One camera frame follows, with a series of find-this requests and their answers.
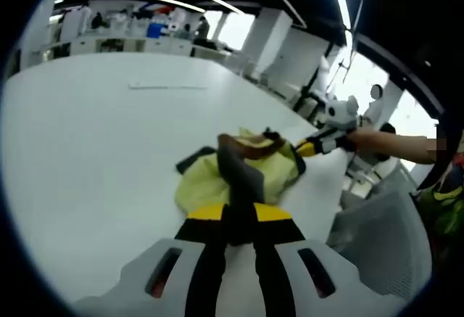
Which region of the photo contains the grey mesh chair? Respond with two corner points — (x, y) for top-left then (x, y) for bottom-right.
(326, 171), (432, 300)

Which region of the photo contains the black equipment stand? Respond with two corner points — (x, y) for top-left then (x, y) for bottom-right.
(291, 0), (365, 115)

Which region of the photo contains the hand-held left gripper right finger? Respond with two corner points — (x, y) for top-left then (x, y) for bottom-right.
(252, 202), (409, 317)

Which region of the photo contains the yellow-green garment with grey sleeves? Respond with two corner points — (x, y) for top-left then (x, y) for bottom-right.
(175, 126), (308, 247)

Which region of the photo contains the white pillar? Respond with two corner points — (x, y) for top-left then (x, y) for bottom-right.
(241, 7), (293, 75)

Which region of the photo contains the person's colourful printed shirt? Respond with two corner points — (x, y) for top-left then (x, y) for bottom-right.
(416, 157), (464, 260)

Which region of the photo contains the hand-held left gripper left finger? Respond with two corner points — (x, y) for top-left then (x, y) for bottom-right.
(74, 202), (233, 317)

